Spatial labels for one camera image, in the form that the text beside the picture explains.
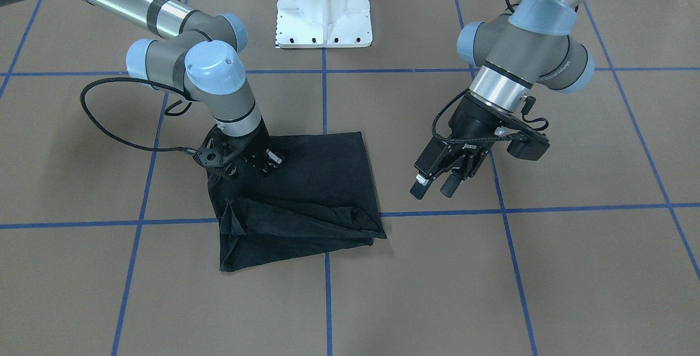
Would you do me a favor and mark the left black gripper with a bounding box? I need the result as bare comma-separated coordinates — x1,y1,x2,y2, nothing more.
410,95,505,200

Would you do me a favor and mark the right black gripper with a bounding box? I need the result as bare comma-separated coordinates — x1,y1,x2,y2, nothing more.
224,121,284,177

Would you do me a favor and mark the black graphic t-shirt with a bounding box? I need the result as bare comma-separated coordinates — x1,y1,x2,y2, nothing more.
207,132,387,272

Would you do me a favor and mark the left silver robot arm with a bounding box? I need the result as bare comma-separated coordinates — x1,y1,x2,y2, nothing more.
410,0,595,199

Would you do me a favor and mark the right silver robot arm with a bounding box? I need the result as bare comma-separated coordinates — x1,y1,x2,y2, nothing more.
80,0,283,176

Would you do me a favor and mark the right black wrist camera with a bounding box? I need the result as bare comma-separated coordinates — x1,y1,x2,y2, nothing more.
193,126,247,181

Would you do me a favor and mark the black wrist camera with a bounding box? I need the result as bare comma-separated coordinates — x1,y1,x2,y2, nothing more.
498,114,550,161
193,126,247,181

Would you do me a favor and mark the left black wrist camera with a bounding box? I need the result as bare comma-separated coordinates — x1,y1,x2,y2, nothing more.
498,114,550,161

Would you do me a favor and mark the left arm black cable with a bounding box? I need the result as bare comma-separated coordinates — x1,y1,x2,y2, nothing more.
431,0,553,151

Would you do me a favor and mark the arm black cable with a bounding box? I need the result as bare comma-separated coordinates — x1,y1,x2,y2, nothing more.
80,77,200,155
431,0,553,151

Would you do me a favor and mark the white pedestal column base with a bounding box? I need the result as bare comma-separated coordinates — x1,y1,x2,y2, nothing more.
276,0,374,49

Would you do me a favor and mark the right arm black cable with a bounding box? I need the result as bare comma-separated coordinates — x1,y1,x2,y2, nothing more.
80,77,200,155

